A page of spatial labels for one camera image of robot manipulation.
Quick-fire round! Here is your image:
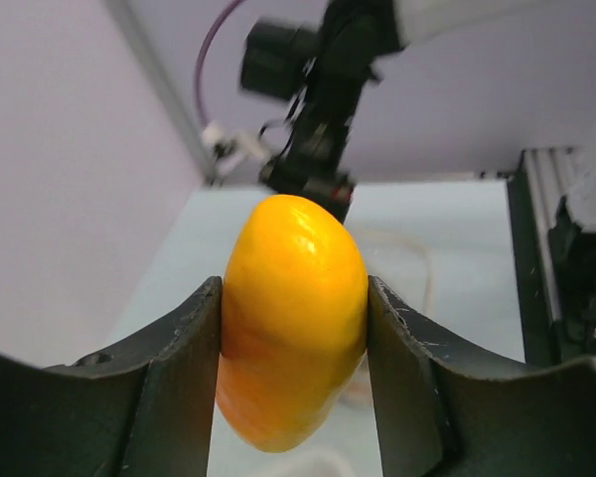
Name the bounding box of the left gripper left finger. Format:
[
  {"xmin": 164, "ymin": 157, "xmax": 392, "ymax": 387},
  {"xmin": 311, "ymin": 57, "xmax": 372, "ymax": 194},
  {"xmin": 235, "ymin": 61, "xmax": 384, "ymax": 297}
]
[{"xmin": 0, "ymin": 276, "xmax": 222, "ymax": 476}]

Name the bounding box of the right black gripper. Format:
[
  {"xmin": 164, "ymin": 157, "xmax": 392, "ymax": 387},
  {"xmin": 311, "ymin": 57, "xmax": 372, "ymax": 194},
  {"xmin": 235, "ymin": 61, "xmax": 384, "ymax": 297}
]
[{"xmin": 259, "ymin": 106, "xmax": 355, "ymax": 224}]

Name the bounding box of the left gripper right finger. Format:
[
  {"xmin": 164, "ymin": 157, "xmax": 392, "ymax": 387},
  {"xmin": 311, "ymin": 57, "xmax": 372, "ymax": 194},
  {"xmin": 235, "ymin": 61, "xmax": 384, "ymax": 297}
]
[{"xmin": 368, "ymin": 277, "xmax": 596, "ymax": 476}]

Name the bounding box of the clear zip top bag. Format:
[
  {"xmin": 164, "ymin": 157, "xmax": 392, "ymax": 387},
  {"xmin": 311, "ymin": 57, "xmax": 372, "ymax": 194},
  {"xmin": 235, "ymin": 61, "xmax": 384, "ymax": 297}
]
[{"xmin": 337, "ymin": 226, "xmax": 436, "ymax": 413}]

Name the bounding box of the orange papaya slice toy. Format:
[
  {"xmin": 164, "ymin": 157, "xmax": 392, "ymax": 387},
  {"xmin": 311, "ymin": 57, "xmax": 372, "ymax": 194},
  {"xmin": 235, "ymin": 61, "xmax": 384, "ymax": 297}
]
[{"xmin": 216, "ymin": 195, "xmax": 369, "ymax": 453}]

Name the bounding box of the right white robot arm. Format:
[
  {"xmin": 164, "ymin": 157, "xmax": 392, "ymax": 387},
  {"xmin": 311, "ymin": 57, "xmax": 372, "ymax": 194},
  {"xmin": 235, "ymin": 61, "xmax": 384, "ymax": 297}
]
[{"xmin": 239, "ymin": 1, "xmax": 529, "ymax": 220}]

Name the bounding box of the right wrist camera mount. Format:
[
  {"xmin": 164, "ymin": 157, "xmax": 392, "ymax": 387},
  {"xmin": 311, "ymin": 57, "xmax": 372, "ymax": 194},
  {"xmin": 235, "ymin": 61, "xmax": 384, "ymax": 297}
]
[{"xmin": 202, "ymin": 122, "xmax": 272, "ymax": 179}]

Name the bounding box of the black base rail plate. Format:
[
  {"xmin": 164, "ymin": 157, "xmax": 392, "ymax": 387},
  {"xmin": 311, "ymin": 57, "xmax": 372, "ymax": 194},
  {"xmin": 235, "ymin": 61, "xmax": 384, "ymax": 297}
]
[{"xmin": 506, "ymin": 147, "xmax": 596, "ymax": 367}]

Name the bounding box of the right aluminium frame post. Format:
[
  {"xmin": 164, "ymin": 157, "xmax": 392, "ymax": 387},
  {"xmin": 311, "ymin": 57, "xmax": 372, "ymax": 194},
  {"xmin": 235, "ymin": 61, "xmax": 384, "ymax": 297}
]
[{"xmin": 104, "ymin": 0, "xmax": 217, "ymax": 185}]

